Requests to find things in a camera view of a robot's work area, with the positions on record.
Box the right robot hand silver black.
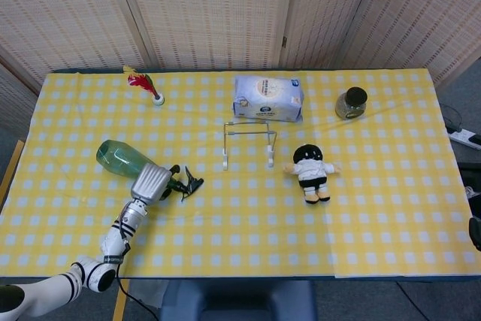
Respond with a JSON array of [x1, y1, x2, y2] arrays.
[[468, 217, 481, 253]]

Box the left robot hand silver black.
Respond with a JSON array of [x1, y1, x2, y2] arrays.
[[130, 162, 182, 207]]

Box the green glass bottle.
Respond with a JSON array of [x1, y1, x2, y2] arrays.
[[95, 140, 205, 203]]

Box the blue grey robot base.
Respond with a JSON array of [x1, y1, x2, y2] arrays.
[[159, 279, 317, 321]]

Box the white power strip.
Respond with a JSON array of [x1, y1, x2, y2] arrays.
[[448, 128, 481, 151]]

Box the yellow white checked tablecloth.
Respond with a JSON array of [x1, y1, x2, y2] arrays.
[[0, 68, 481, 280]]

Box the red feather shuttlecock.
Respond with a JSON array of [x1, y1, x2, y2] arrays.
[[123, 65, 166, 108]]

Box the blue white tissue pack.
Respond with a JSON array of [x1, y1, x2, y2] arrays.
[[231, 74, 304, 124]]

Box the black white plush doll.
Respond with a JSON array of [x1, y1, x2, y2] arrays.
[[282, 144, 343, 206]]

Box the glass jar black lid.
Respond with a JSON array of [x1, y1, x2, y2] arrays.
[[334, 86, 368, 120]]

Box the beige woven folding screen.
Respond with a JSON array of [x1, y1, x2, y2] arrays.
[[0, 0, 481, 134]]

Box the metal wire stand white feet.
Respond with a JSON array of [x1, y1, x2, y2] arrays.
[[222, 120, 278, 171]]

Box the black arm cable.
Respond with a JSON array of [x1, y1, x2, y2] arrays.
[[114, 245, 161, 321]]

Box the black floor cable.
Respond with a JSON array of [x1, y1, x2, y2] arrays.
[[438, 101, 464, 135]]

